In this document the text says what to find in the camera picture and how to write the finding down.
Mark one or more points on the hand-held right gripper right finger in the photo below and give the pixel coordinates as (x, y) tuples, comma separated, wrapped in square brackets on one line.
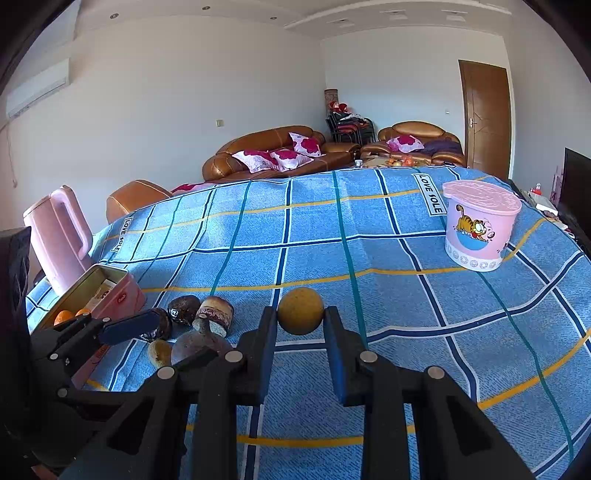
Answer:
[(336, 355)]

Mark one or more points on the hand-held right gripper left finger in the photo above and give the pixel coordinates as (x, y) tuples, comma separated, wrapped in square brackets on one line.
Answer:
[(268, 350)]

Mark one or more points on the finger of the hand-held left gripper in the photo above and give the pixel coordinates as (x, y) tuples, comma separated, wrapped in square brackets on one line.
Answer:
[(129, 325), (196, 357)]

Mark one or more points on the pink tin box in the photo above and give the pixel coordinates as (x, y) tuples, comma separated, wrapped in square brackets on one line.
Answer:
[(122, 295)]

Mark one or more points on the dark chocolate pastry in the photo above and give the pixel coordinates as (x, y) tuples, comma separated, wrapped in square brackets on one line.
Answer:
[(161, 318)]

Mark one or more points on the small oat-topped round cup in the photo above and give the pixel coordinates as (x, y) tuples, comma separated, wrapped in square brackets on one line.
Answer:
[(159, 353)]

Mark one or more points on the small orange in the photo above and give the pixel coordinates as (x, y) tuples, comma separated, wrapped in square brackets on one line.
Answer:
[(83, 313)]

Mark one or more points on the plain dark round fruit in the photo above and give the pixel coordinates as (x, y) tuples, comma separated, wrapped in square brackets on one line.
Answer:
[(183, 308)]

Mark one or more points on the round yellow-brown fruit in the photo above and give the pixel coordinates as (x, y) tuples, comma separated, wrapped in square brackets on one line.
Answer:
[(300, 310)]

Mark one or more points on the large orange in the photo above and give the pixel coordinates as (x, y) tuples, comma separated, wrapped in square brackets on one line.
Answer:
[(62, 317)]

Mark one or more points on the printed paper leaflet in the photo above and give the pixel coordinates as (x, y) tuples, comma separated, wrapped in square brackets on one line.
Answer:
[(104, 288)]

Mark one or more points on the small cream-topped round cup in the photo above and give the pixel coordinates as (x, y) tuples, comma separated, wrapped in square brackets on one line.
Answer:
[(214, 314)]

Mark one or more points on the pink electric kettle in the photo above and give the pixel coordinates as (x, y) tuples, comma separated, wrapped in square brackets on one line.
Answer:
[(60, 240)]

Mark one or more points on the blue plaid tablecloth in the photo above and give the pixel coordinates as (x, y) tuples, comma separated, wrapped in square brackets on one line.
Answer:
[(369, 258)]

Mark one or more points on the pink floral blanket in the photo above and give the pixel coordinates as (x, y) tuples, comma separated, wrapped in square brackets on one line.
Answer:
[(189, 187)]

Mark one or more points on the long brown leather sofa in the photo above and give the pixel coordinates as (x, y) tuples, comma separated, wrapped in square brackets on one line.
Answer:
[(221, 164)]

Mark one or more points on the white pillow with red flowers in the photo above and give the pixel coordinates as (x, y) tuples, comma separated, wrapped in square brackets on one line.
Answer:
[(405, 143), (290, 158), (305, 144), (251, 159)]

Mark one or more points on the pink cartoon-print bucket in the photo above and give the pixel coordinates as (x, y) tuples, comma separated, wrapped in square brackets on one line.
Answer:
[(480, 226)]

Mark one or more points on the white air conditioner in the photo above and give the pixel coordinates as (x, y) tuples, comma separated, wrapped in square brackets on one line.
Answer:
[(37, 90)]

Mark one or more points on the coffee table with clutter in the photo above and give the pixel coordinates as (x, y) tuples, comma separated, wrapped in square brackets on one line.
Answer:
[(397, 161)]

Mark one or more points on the stacked dark chairs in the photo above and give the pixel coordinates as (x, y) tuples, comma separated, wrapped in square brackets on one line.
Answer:
[(351, 127)]

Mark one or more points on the purple blanket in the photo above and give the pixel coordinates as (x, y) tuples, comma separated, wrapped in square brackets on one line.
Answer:
[(443, 147)]

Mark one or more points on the brown leather armchair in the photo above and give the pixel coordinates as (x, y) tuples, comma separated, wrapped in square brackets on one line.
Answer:
[(406, 129)]

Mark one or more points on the tall patterned floor vase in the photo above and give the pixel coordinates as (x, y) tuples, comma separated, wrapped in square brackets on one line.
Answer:
[(330, 99)]

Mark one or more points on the brown wooden door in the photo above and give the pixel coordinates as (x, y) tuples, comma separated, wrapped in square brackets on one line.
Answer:
[(485, 115)]

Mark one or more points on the black television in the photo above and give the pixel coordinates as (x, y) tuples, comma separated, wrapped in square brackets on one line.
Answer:
[(577, 184)]

